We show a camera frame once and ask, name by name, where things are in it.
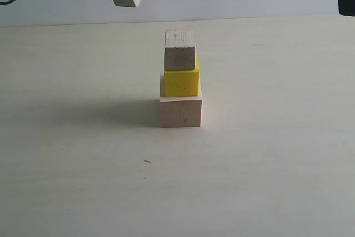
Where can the large natural wooden cube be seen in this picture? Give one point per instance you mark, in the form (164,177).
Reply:
(180,111)

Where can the yellow wooden cube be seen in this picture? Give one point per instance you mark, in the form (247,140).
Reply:
(183,83)

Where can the medium natural wooden cube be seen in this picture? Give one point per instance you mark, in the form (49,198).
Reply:
(180,50)

